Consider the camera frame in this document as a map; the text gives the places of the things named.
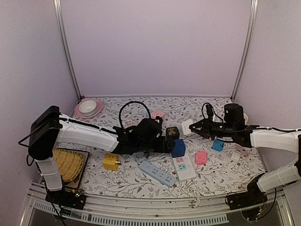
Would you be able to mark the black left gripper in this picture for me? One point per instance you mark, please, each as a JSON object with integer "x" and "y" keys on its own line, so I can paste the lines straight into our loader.
{"x": 162, "y": 147}

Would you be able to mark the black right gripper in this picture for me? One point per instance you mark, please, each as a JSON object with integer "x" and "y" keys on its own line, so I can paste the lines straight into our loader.
{"x": 205, "y": 122}

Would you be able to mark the dark blue cube socket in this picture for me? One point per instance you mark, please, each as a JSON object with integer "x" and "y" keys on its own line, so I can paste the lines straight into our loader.
{"x": 178, "y": 149}

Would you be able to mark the dark green cube socket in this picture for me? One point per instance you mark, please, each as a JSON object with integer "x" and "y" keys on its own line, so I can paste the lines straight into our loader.
{"x": 172, "y": 133}

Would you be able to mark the white power strip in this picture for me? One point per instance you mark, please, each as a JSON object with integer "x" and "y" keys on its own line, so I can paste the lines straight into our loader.
{"x": 184, "y": 168}

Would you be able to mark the light blue cube plug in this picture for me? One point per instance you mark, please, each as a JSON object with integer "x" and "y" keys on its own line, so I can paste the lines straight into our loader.
{"x": 218, "y": 145}

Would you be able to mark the light blue power strip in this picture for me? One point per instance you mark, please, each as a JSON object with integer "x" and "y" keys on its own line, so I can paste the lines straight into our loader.
{"x": 158, "y": 174}

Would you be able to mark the pink plug adapter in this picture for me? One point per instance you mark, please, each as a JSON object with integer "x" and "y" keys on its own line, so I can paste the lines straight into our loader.
{"x": 201, "y": 157}

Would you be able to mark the yellow cube socket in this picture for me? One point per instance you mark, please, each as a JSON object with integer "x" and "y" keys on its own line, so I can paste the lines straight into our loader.
{"x": 111, "y": 161}

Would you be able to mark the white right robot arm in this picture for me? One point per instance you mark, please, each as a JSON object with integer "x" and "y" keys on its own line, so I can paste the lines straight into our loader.
{"x": 283, "y": 146}

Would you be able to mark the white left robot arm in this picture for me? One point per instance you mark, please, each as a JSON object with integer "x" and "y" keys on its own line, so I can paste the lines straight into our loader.
{"x": 54, "y": 127}

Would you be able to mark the pink cube socket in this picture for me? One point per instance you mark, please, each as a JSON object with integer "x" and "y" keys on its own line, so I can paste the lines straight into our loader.
{"x": 157, "y": 113}

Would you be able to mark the small white plug adapter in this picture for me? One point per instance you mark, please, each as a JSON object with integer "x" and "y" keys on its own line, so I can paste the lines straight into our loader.
{"x": 235, "y": 157}

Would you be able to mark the cream ribbed ceramic mug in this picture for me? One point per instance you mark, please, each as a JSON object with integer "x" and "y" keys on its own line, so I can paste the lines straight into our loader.
{"x": 246, "y": 118}

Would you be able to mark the white bowl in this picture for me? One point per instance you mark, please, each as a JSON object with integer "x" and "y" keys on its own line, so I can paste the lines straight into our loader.
{"x": 88, "y": 107}

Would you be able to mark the pink plate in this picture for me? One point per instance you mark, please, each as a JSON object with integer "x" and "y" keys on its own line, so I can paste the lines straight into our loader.
{"x": 98, "y": 109}

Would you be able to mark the yellow woven basket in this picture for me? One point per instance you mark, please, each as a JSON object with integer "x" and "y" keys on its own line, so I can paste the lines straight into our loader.
{"x": 69, "y": 163}

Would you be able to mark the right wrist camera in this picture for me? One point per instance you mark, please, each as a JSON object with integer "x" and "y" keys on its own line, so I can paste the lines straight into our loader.
{"x": 209, "y": 111}

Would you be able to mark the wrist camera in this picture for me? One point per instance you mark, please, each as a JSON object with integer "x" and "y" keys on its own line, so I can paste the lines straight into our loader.
{"x": 159, "y": 120}
{"x": 209, "y": 111}

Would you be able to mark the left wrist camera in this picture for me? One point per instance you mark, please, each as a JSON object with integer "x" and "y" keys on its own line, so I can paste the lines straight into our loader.
{"x": 159, "y": 120}

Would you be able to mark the aluminium frame post right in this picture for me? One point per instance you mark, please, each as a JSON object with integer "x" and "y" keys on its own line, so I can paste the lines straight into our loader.
{"x": 246, "y": 48}

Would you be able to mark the aluminium frame post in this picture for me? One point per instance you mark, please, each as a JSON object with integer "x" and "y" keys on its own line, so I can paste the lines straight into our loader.
{"x": 246, "y": 48}
{"x": 65, "y": 46}

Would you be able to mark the aluminium frame post left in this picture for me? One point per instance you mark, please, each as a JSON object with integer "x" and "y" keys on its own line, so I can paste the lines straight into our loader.
{"x": 65, "y": 46}

